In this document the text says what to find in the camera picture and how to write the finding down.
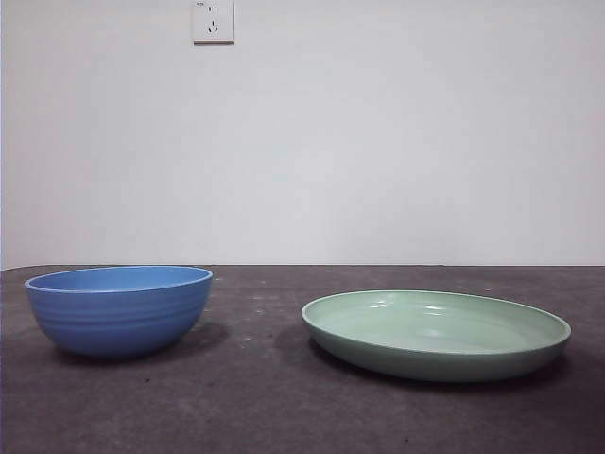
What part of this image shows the blue ribbed bowl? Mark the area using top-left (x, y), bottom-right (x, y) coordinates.
top-left (24, 265), bottom-right (214, 358)

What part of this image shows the green round plate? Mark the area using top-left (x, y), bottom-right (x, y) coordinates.
top-left (301, 289), bottom-right (573, 383)

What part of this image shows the white wall socket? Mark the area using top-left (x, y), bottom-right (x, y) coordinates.
top-left (192, 0), bottom-right (236, 47)

